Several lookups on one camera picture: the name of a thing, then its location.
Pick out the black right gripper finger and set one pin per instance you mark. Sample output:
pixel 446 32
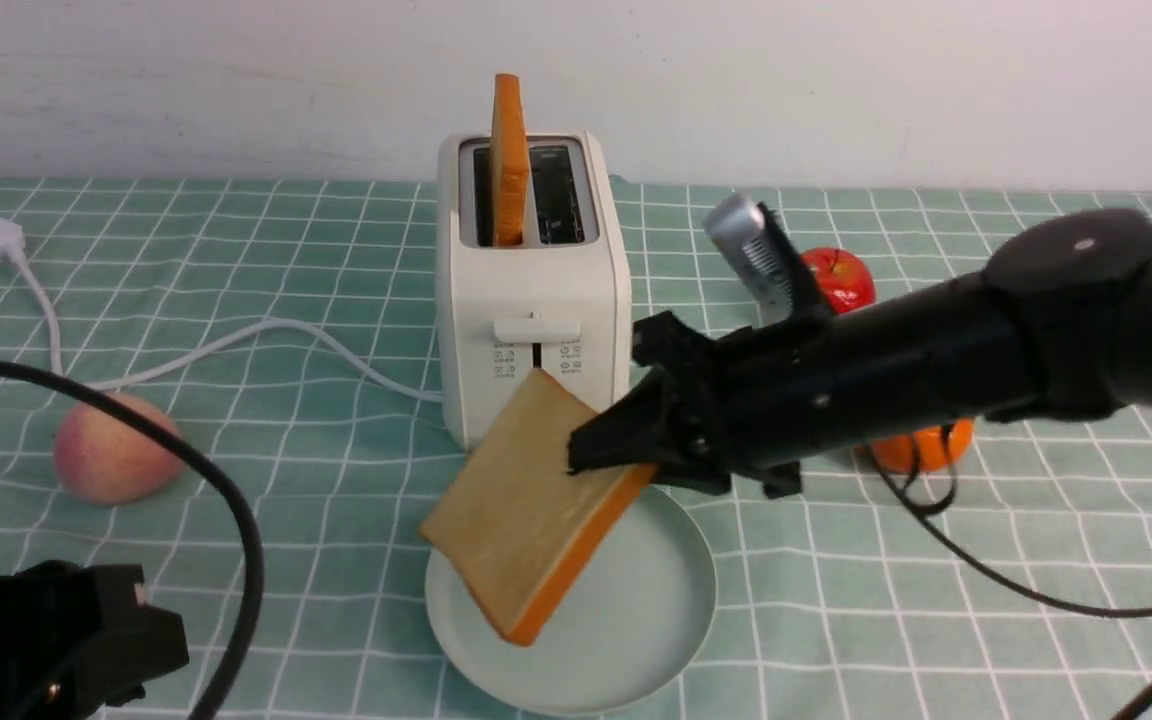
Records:
pixel 635 430

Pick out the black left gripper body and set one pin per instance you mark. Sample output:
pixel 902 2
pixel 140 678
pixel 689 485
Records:
pixel 74 640

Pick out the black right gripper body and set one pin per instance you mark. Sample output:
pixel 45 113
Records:
pixel 702 402

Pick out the toast slice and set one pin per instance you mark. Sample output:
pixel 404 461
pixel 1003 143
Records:
pixel 517 524
pixel 509 157

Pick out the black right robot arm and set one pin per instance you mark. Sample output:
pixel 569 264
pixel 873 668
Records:
pixel 1057 325

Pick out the white toaster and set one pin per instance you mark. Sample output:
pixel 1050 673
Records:
pixel 561 301

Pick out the red apple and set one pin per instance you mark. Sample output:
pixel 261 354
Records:
pixel 842 277

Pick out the orange persimmon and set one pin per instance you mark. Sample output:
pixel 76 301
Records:
pixel 930 449

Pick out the pink peach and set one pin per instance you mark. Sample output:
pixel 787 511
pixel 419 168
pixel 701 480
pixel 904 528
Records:
pixel 100 460

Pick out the pale green round plate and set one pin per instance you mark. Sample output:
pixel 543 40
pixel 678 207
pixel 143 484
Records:
pixel 637 616

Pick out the green checkered tablecloth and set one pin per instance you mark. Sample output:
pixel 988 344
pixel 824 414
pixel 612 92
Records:
pixel 832 606

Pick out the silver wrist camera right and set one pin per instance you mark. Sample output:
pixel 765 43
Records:
pixel 746 235

